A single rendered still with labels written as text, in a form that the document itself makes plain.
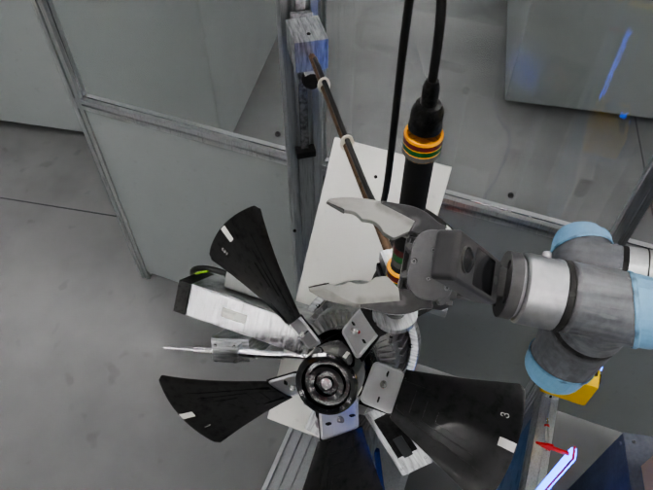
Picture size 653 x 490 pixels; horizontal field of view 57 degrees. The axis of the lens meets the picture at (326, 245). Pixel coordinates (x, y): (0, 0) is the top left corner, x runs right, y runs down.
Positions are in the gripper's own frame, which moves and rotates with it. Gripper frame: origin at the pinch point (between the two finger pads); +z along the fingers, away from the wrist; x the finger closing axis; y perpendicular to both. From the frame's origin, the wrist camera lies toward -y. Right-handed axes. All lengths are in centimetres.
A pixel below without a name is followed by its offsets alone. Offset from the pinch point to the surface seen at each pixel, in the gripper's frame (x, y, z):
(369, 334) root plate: -6, 51, -8
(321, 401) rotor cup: -19, 53, -2
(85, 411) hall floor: -51, 180, 88
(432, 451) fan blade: -24, 52, -23
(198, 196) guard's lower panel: 34, 146, 56
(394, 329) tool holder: -5.1, 31.0, -10.9
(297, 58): 45, 52, 16
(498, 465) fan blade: -24, 53, -35
